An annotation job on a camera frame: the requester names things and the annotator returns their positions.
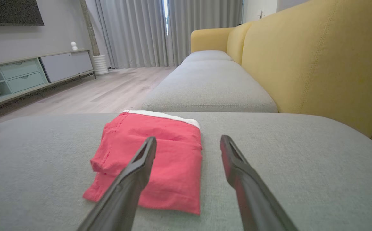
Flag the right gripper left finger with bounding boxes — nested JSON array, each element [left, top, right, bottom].
[[77, 137, 157, 231]]

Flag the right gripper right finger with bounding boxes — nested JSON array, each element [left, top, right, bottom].
[[220, 135, 298, 231]]

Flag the red shorts with white waistband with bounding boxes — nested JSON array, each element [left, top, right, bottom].
[[83, 110, 203, 215]]

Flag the large grey sofa seat cushion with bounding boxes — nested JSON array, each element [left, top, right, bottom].
[[0, 112, 372, 231]]

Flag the medium grey sofa seat cushion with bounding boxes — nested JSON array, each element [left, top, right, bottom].
[[143, 60, 278, 113]]

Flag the white ribbed cylinder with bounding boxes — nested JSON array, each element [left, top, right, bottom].
[[93, 55, 109, 76]]

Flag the grey and green TV cabinet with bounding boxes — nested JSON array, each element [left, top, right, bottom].
[[0, 49, 96, 113]]

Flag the small grey sofa seat cushion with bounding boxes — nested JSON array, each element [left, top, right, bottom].
[[182, 50, 233, 64]]

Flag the narrow yellow sofa backrest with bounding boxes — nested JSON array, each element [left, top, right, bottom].
[[227, 22, 253, 65]]

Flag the grey curtain panel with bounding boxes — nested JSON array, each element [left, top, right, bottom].
[[168, 0, 244, 67], [95, 0, 169, 69]]

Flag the yellow sofa armrest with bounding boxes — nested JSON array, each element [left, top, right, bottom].
[[191, 27, 235, 54]]

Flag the black wall television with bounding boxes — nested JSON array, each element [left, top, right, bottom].
[[0, 0, 45, 27]]

